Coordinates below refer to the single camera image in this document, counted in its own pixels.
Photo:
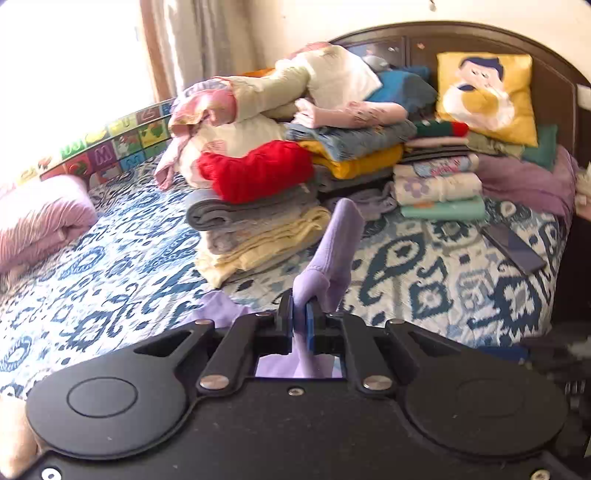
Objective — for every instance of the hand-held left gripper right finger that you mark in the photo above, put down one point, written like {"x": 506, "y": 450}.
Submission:
{"x": 310, "y": 328}

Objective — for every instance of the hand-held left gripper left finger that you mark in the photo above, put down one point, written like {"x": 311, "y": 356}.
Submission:
{"x": 289, "y": 318}

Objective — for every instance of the lilac garment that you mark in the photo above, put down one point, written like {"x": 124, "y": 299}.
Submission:
{"x": 337, "y": 249}

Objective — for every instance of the large pile of folded clothes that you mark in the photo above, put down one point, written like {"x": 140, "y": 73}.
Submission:
{"x": 249, "y": 134}

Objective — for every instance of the folded pale yellow garment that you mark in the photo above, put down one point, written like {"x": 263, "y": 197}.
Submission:
{"x": 263, "y": 256}

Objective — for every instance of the folded light grey garment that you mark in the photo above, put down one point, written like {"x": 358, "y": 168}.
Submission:
{"x": 258, "y": 233}

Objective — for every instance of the dark smartphone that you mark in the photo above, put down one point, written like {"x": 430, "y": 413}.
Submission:
{"x": 512, "y": 249}

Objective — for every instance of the grey printed garment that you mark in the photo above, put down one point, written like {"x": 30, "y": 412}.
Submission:
{"x": 376, "y": 203}

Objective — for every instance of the folded dark grey garment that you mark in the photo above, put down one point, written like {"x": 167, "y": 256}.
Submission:
{"x": 351, "y": 181}

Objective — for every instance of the red knitted sweater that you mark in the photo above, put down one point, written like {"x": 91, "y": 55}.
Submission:
{"x": 258, "y": 170}

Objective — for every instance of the purple blanket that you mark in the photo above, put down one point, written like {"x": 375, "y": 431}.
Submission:
{"x": 521, "y": 184}

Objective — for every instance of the folded mustard yellow garment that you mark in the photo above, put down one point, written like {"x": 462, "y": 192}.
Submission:
{"x": 364, "y": 164}

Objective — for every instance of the folded mint green garment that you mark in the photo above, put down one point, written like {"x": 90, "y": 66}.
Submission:
{"x": 443, "y": 210}

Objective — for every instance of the blue patterned quilt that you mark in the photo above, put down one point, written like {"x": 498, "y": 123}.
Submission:
{"x": 115, "y": 286}

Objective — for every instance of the white purple flower garment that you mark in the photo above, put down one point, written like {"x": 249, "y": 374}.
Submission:
{"x": 438, "y": 187}

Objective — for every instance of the folded denim garment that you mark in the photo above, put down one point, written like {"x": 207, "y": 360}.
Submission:
{"x": 360, "y": 138}

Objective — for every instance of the teal cushion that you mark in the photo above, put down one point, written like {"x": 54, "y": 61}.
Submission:
{"x": 545, "y": 147}

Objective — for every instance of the pink floral printed garment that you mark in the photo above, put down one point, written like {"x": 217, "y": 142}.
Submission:
{"x": 448, "y": 165}

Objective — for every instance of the pink embroidered garment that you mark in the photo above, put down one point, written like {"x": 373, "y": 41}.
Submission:
{"x": 355, "y": 114}

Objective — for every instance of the black striped garment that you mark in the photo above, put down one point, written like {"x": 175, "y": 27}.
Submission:
{"x": 434, "y": 152}

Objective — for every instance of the green knitted garment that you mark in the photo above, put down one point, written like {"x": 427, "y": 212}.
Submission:
{"x": 438, "y": 129}

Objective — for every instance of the colourful alphabet foam mat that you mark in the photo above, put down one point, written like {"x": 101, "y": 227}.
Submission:
{"x": 115, "y": 138}

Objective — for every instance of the dark wooden headboard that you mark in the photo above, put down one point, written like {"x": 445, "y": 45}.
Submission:
{"x": 549, "y": 92}

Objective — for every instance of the blue towel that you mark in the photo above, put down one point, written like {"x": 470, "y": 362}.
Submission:
{"x": 406, "y": 90}

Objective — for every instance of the yellow cartoon cushion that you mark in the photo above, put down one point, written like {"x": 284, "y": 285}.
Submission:
{"x": 512, "y": 74}

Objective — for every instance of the grey curtain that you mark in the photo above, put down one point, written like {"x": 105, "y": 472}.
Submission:
{"x": 217, "y": 41}

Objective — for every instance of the folded beige garment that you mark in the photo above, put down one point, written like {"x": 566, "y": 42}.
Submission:
{"x": 16, "y": 438}

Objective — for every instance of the window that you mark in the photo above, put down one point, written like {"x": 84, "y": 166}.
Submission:
{"x": 69, "y": 60}

